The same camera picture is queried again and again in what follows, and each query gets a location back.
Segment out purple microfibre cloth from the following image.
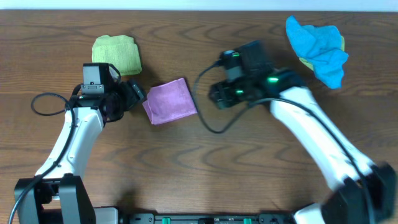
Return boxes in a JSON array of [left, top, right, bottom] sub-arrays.
[[143, 78, 197, 125]]

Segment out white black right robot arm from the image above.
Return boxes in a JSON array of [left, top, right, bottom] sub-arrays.
[[209, 41, 397, 223]]

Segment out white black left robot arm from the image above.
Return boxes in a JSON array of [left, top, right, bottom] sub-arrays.
[[8, 63, 146, 223]]

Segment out folded green cloth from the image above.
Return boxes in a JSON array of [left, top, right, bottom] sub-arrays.
[[91, 35, 142, 76]]

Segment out yellow-green cloth under blue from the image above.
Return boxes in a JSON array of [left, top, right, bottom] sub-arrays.
[[298, 36, 345, 71]]

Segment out black right camera cable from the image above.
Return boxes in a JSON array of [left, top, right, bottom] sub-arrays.
[[191, 60, 376, 224]]

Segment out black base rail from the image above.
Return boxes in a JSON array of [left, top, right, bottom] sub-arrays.
[[118, 212, 296, 224]]

